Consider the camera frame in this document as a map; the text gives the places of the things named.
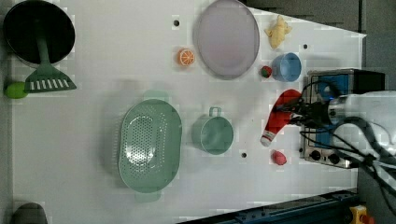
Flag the yellow banana toy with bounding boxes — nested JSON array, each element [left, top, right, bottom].
[[264, 15, 292, 49]]

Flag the green lime toy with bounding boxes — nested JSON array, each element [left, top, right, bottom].
[[5, 82, 28, 99]]

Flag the red strawberry toy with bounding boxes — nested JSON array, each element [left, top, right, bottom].
[[261, 65, 272, 78]]

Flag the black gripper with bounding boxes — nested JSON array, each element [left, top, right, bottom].
[[273, 100, 331, 129]]

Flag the pink strawberry toy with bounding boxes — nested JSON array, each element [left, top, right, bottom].
[[272, 150, 287, 165]]

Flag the grey round plate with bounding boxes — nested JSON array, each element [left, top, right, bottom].
[[193, 0, 260, 79]]

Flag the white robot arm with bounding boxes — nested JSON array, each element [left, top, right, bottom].
[[271, 91, 395, 170]]

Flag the green strainer basket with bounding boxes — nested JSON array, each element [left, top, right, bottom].
[[118, 91, 182, 203]]

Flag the orange slice toy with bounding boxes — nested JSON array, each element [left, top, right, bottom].
[[177, 49, 195, 66]]

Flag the red ketchup bottle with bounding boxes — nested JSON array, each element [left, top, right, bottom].
[[261, 89, 301, 147]]

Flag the green spatula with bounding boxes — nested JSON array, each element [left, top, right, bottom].
[[24, 20, 77, 93]]

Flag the blue aluminium frame rail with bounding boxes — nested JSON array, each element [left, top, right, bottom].
[[177, 190, 360, 224]]

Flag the silver toaster oven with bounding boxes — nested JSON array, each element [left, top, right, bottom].
[[300, 69, 385, 169]]

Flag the black frying pan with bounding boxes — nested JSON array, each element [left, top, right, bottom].
[[3, 0, 76, 64]]

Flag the green cup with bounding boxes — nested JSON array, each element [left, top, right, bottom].
[[191, 106, 233, 155]]

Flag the blue bowl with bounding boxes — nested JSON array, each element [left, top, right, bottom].
[[272, 52, 302, 82]]

